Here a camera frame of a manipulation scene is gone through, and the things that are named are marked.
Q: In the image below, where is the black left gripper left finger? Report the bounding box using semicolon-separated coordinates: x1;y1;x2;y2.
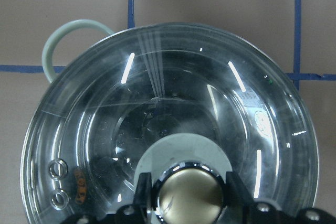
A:
133;172;152;216

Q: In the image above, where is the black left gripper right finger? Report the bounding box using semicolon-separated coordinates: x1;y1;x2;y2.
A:
226;172;254;216

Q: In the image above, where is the glass pot lid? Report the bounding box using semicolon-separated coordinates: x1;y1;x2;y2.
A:
20;22;320;224

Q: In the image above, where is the pale green electric pot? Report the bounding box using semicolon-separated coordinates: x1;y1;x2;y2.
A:
41;18;320;224

